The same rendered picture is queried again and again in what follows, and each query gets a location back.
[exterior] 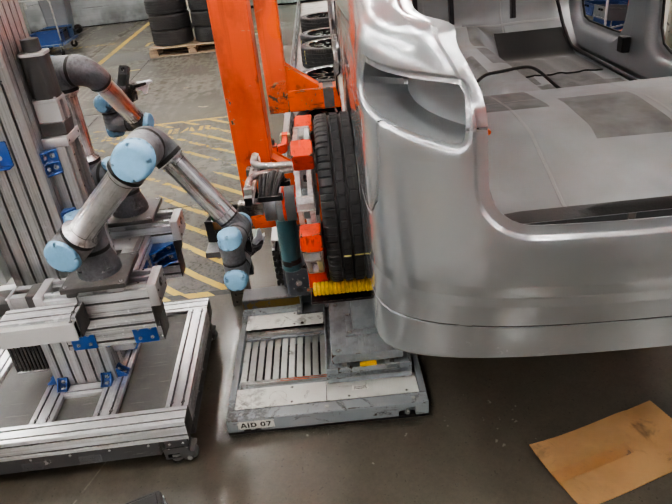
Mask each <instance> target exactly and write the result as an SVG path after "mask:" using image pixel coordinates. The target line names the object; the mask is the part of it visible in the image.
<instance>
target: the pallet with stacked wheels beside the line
mask: <svg viewBox="0 0 672 504"><path fill-rule="evenodd" d="M187 1H188V6H189V9H190V10H191V11H190V15H191V20H192V24H193V25H194V32H195V37H194V36H193V31H192V26H191V20H190V15H189V11H188V10H187V4H186V0H144V6H145V10H146V14H147V15H149V16H148V19H149V24H150V28H151V30H152V32H151V33H152V37H153V42H154V45H153V46H152V47H151V48H149V50H150V52H149V55H150V58H160V57H170V56H179V55H188V54H197V53H207V52H216V50H215V49H208V48H215V45H214V39H213V34H212V28H211V23H210V18H209V12H208V7H207V2H206V0H187ZM205 45H210V46H205ZM186 47H187V48H186ZM176 48H183V49H176ZM167 49H174V50H167ZM199 49H208V50H199ZM164 50H165V51H164ZM198 50H199V51H198ZM180 51H188V52H180ZM171 52H180V53H171ZM162 53H171V54H162ZM160 54H161V55H160Z"/></svg>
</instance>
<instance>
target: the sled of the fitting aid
mask: <svg viewBox="0 0 672 504"><path fill-rule="evenodd" d="M323 311H324V335H325V360H326V375H327V382H328V384H331V383H341V382H351V381H360V380H370V379H380V378H390V377H400V376H410V375H412V366H411V358H410V354H409V353H408V352H404V351H403V357H396V358H387V359H377V360H367V361H357V362H347V363H338V364H333V363H332V355H331V337H330V318H329V303H325V304H323Z"/></svg>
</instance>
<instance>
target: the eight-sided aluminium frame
mask: <svg viewBox="0 0 672 504"><path fill-rule="evenodd" d="M292 131H293V140H292V141H294V140H301V139H311V135H310V128H309V126H299V127H293V129H292ZM294 175H295V187H296V197H295V198H296V207H297V213H298V216H299V223H300V225H303V224H305V217H304V212H308V211H310V216H311V218H310V219H306V220H307V224H311V223H312V224H313V223H321V218H320V207H319V215H316V204H315V195H314V192H313V183H314V185H316V186H317V180H316V172H315V169H312V171H311V169H309V170H306V177H307V188H308V195H305V196H302V190H301V178H300V171H294ZM312 175H313V181H312ZM303 256H304V262H306V265H307V268H308V273H309V274H315V273H324V271H325V264H324V254H323V251H320V252H310V253H303Z"/></svg>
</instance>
